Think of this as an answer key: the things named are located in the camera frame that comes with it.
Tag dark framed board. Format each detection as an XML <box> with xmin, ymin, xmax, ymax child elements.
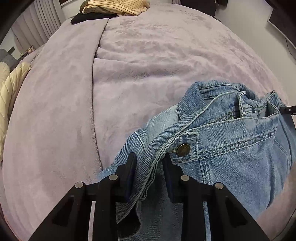
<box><xmin>267</xmin><ymin>9</ymin><xmax>295</xmax><ymax>48</ymax></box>

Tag beige striped garment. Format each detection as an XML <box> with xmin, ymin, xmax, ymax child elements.
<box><xmin>79</xmin><ymin>0</ymin><xmax>150</xmax><ymax>16</ymax></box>

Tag dark hanging clothes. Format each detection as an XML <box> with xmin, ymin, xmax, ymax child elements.
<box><xmin>181</xmin><ymin>0</ymin><xmax>228</xmax><ymax>17</ymax></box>

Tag grey upholstered headboard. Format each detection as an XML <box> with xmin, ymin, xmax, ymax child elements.
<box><xmin>0</xmin><ymin>49</ymin><xmax>18</xmax><ymax>70</ymax></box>

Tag lilac plush blanket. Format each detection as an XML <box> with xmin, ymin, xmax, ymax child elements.
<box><xmin>1</xmin><ymin>4</ymin><xmax>288</xmax><ymax>240</ymax></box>

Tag cream quilted pillow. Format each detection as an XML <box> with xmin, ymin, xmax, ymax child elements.
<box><xmin>0</xmin><ymin>62</ymin><xmax>32</xmax><ymax>161</ymax></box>

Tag black folded garment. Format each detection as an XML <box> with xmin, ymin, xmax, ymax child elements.
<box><xmin>70</xmin><ymin>13</ymin><xmax>117</xmax><ymax>24</ymax></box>

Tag blue denim jacket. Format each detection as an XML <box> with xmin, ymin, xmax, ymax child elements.
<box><xmin>99</xmin><ymin>80</ymin><xmax>295</xmax><ymax>240</ymax></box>

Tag grey curtain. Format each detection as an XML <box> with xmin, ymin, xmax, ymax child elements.
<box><xmin>11</xmin><ymin>0</ymin><xmax>65</xmax><ymax>53</ymax></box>

